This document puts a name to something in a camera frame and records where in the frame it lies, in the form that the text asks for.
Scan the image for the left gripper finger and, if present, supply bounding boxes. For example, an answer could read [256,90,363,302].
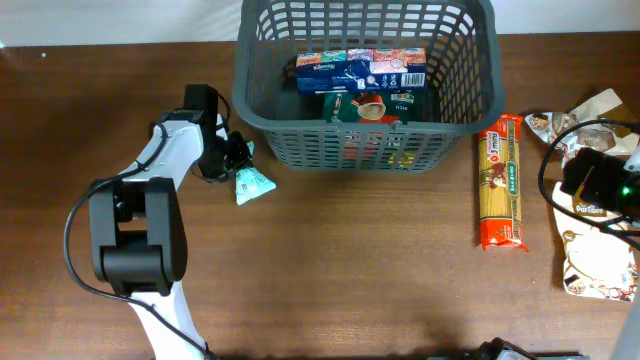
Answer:
[228,131,250,156]
[224,153,252,174]

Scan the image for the light teal snack packet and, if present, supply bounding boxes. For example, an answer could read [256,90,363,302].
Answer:
[235,142,276,205]

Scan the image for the Kleenex tissue multipack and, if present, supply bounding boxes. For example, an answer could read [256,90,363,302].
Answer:
[295,48,427,94]

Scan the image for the green Nescafe coffee bag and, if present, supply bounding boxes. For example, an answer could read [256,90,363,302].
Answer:
[322,90,422,160]

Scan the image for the cream Pantree pouch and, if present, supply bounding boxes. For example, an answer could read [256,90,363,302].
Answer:
[553,209,638,302]

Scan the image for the brown white snack bag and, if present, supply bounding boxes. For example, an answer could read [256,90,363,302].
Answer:
[525,89,639,167]

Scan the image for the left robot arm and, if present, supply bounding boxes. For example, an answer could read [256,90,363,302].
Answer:
[88,84,251,359]

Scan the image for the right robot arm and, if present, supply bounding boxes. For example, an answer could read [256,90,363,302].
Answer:
[561,147,639,360]

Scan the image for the dark grey plastic basket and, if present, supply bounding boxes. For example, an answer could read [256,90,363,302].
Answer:
[232,0,505,173]

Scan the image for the yellow red spaghetti packet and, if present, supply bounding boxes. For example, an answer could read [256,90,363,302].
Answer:
[478,114,529,252]

